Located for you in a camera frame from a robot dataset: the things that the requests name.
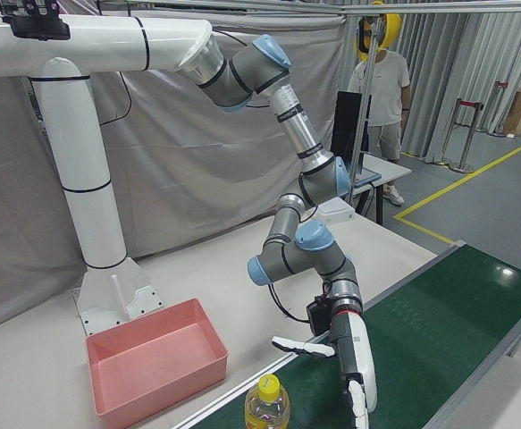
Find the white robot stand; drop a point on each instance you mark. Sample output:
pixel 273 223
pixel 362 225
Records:
pixel 86 156

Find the grey cloth backdrop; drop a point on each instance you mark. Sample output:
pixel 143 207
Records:
pixel 175 156

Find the grey UR5e robot arm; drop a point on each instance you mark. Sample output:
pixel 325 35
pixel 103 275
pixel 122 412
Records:
pixel 260 67

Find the grey laptop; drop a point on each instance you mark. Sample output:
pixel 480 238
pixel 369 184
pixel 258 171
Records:
pixel 369 178

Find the aluminium frame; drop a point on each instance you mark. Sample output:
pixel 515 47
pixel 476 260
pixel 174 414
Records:
pixel 365 96

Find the white desk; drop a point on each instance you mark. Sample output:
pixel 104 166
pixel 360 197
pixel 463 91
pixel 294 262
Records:
pixel 394 170

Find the pink plastic basket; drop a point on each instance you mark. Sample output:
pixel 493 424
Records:
pixel 153 371

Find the white plastic box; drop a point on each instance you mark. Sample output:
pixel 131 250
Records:
pixel 338 212

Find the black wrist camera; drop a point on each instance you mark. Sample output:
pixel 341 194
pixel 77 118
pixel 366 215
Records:
pixel 318 317

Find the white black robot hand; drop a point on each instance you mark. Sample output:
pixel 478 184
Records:
pixel 354 353

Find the silver stanchion post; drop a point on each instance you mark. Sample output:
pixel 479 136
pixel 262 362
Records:
pixel 468 138
pixel 450 134
pixel 499 107

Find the person in white t-shirt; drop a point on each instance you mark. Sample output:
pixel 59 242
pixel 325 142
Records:
pixel 387 89

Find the cardboard box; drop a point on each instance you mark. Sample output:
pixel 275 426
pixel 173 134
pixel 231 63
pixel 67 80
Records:
pixel 517 111

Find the black flat monitor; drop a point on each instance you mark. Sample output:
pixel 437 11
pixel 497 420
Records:
pixel 347 116

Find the yellow-capped oil bottle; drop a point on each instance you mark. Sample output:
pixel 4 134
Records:
pixel 266 411

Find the grey pleated curtain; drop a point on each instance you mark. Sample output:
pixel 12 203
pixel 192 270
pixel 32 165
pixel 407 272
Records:
pixel 439 67

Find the black camera on stand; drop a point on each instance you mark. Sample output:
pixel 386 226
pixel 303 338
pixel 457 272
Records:
pixel 36 27

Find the green conveyor belt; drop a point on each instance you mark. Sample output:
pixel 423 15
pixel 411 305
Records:
pixel 421 339

